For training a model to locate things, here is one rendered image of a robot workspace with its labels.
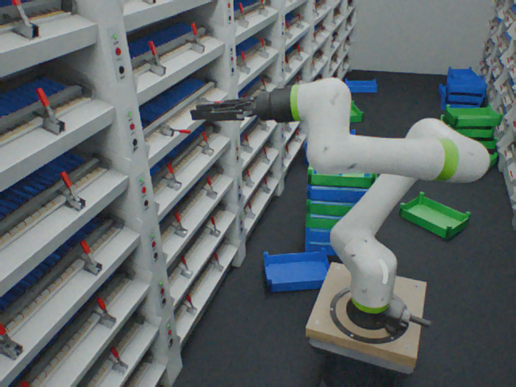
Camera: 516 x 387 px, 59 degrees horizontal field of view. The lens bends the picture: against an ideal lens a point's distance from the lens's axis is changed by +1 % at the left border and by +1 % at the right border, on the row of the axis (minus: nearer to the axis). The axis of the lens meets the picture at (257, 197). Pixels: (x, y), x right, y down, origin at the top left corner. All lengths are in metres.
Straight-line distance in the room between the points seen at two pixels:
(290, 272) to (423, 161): 1.12
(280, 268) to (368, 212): 0.84
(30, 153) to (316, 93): 0.64
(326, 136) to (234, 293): 1.17
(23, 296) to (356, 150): 0.83
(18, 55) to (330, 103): 0.65
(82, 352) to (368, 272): 0.81
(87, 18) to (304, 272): 1.50
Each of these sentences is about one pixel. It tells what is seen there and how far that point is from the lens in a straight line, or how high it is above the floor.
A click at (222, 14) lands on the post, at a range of 1.73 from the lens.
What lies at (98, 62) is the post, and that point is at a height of 1.16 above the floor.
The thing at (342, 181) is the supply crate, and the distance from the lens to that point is 2.07.
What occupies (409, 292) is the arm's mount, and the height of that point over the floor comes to 0.33.
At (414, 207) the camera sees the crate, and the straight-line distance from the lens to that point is 2.76.
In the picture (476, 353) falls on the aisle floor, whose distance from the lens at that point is 2.01.
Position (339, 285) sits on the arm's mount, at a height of 0.33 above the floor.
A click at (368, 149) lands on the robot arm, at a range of 1.14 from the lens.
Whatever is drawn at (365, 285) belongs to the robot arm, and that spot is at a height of 0.50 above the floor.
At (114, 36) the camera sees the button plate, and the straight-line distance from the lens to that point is 1.15.
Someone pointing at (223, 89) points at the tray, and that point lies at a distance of 1.80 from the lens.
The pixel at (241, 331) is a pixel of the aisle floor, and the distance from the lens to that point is 1.93.
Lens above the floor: 1.43
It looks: 31 degrees down
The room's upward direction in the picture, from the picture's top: 2 degrees counter-clockwise
